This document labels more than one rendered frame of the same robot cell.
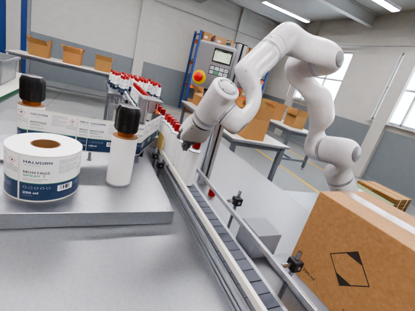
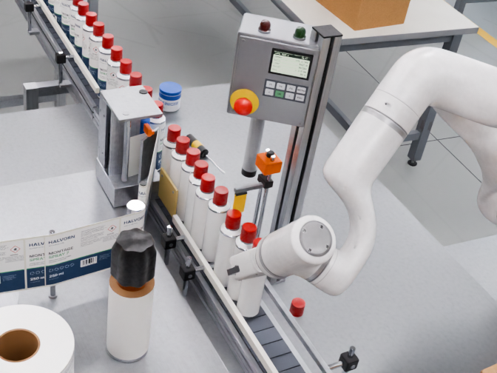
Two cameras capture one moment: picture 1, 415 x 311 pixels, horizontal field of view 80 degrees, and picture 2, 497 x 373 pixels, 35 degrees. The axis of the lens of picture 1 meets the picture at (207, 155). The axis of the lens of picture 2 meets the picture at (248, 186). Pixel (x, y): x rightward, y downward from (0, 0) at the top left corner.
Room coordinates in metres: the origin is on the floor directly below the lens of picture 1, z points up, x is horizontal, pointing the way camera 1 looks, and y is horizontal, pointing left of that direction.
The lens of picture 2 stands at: (-0.26, 0.20, 2.16)
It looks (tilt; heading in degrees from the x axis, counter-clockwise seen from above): 37 degrees down; 355
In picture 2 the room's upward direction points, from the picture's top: 10 degrees clockwise
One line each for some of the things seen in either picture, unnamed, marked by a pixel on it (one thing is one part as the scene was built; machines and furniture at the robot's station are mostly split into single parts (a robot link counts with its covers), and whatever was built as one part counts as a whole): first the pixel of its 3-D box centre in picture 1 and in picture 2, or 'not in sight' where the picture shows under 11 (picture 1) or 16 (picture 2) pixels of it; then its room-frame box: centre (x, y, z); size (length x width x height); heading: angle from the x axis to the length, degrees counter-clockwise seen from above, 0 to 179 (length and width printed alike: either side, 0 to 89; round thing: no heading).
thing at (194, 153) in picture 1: (191, 163); (254, 277); (0.98, 0.06, 0.98); 0.05 x 0.05 x 0.20
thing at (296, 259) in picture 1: (283, 278); not in sight; (0.52, -0.27, 0.91); 0.07 x 0.03 x 0.17; 119
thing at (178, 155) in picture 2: (167, 133); (179, 172); (1.32, 0.25, 0.98); 0.05 x 0.05 x 0.20
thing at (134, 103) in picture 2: (151, 99); (131, 102); (1.36, 0.38, 1.14); 0.14 x 0.11 x 0.01; 29
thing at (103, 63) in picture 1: (104, 63); not in sight; (5.95, 2.92, 0.97); 0.48 x 0.47 x 0.37; 28
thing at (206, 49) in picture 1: (215, 68); (275, 71); (1.17, 0.07, 1.38); 0.17 x 0.10 x 0.19; 84
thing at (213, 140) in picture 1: (220, 119); (296, 168); (1.15, -0.01, 1.16); 0.04 x 0.04 x 0.67; 29
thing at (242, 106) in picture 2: (198, 76); (243, 105); (1.12, 0.13, 1.32); 0.04 x 0.03 x 0.04; 84
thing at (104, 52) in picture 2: not in sight; (106, 66); (1.80, 0.51, 0.98); 0.05 x 0.05 x 0.20
